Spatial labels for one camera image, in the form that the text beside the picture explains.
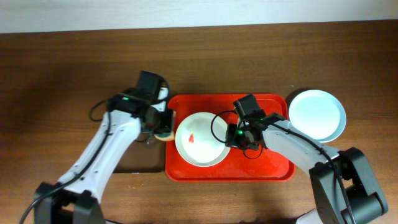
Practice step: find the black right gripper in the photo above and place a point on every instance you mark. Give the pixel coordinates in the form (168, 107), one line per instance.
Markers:
(232, 139)

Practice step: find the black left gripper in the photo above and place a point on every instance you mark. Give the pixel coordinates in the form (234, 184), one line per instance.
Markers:
(168, 123)

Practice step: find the green yellow sponge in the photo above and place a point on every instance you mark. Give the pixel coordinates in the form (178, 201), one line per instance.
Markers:
(165, 132)

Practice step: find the cream white plate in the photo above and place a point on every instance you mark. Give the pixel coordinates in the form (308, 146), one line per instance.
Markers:
(200, 139)

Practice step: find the light blue plate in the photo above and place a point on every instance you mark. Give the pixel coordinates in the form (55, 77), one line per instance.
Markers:
(316, 113)

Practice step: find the mint green plate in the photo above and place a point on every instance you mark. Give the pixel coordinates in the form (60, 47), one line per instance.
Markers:
(335, 134)

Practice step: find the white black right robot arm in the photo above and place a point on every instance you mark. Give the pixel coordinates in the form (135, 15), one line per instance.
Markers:
(344, 186)

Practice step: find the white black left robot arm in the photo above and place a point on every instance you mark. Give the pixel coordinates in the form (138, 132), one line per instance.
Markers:
(76, 196)

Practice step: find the black plastic tray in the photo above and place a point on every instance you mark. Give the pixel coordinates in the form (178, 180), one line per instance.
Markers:
(145, 155)

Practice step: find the red plastic tray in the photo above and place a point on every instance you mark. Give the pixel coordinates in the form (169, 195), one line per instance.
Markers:
(261, 165)

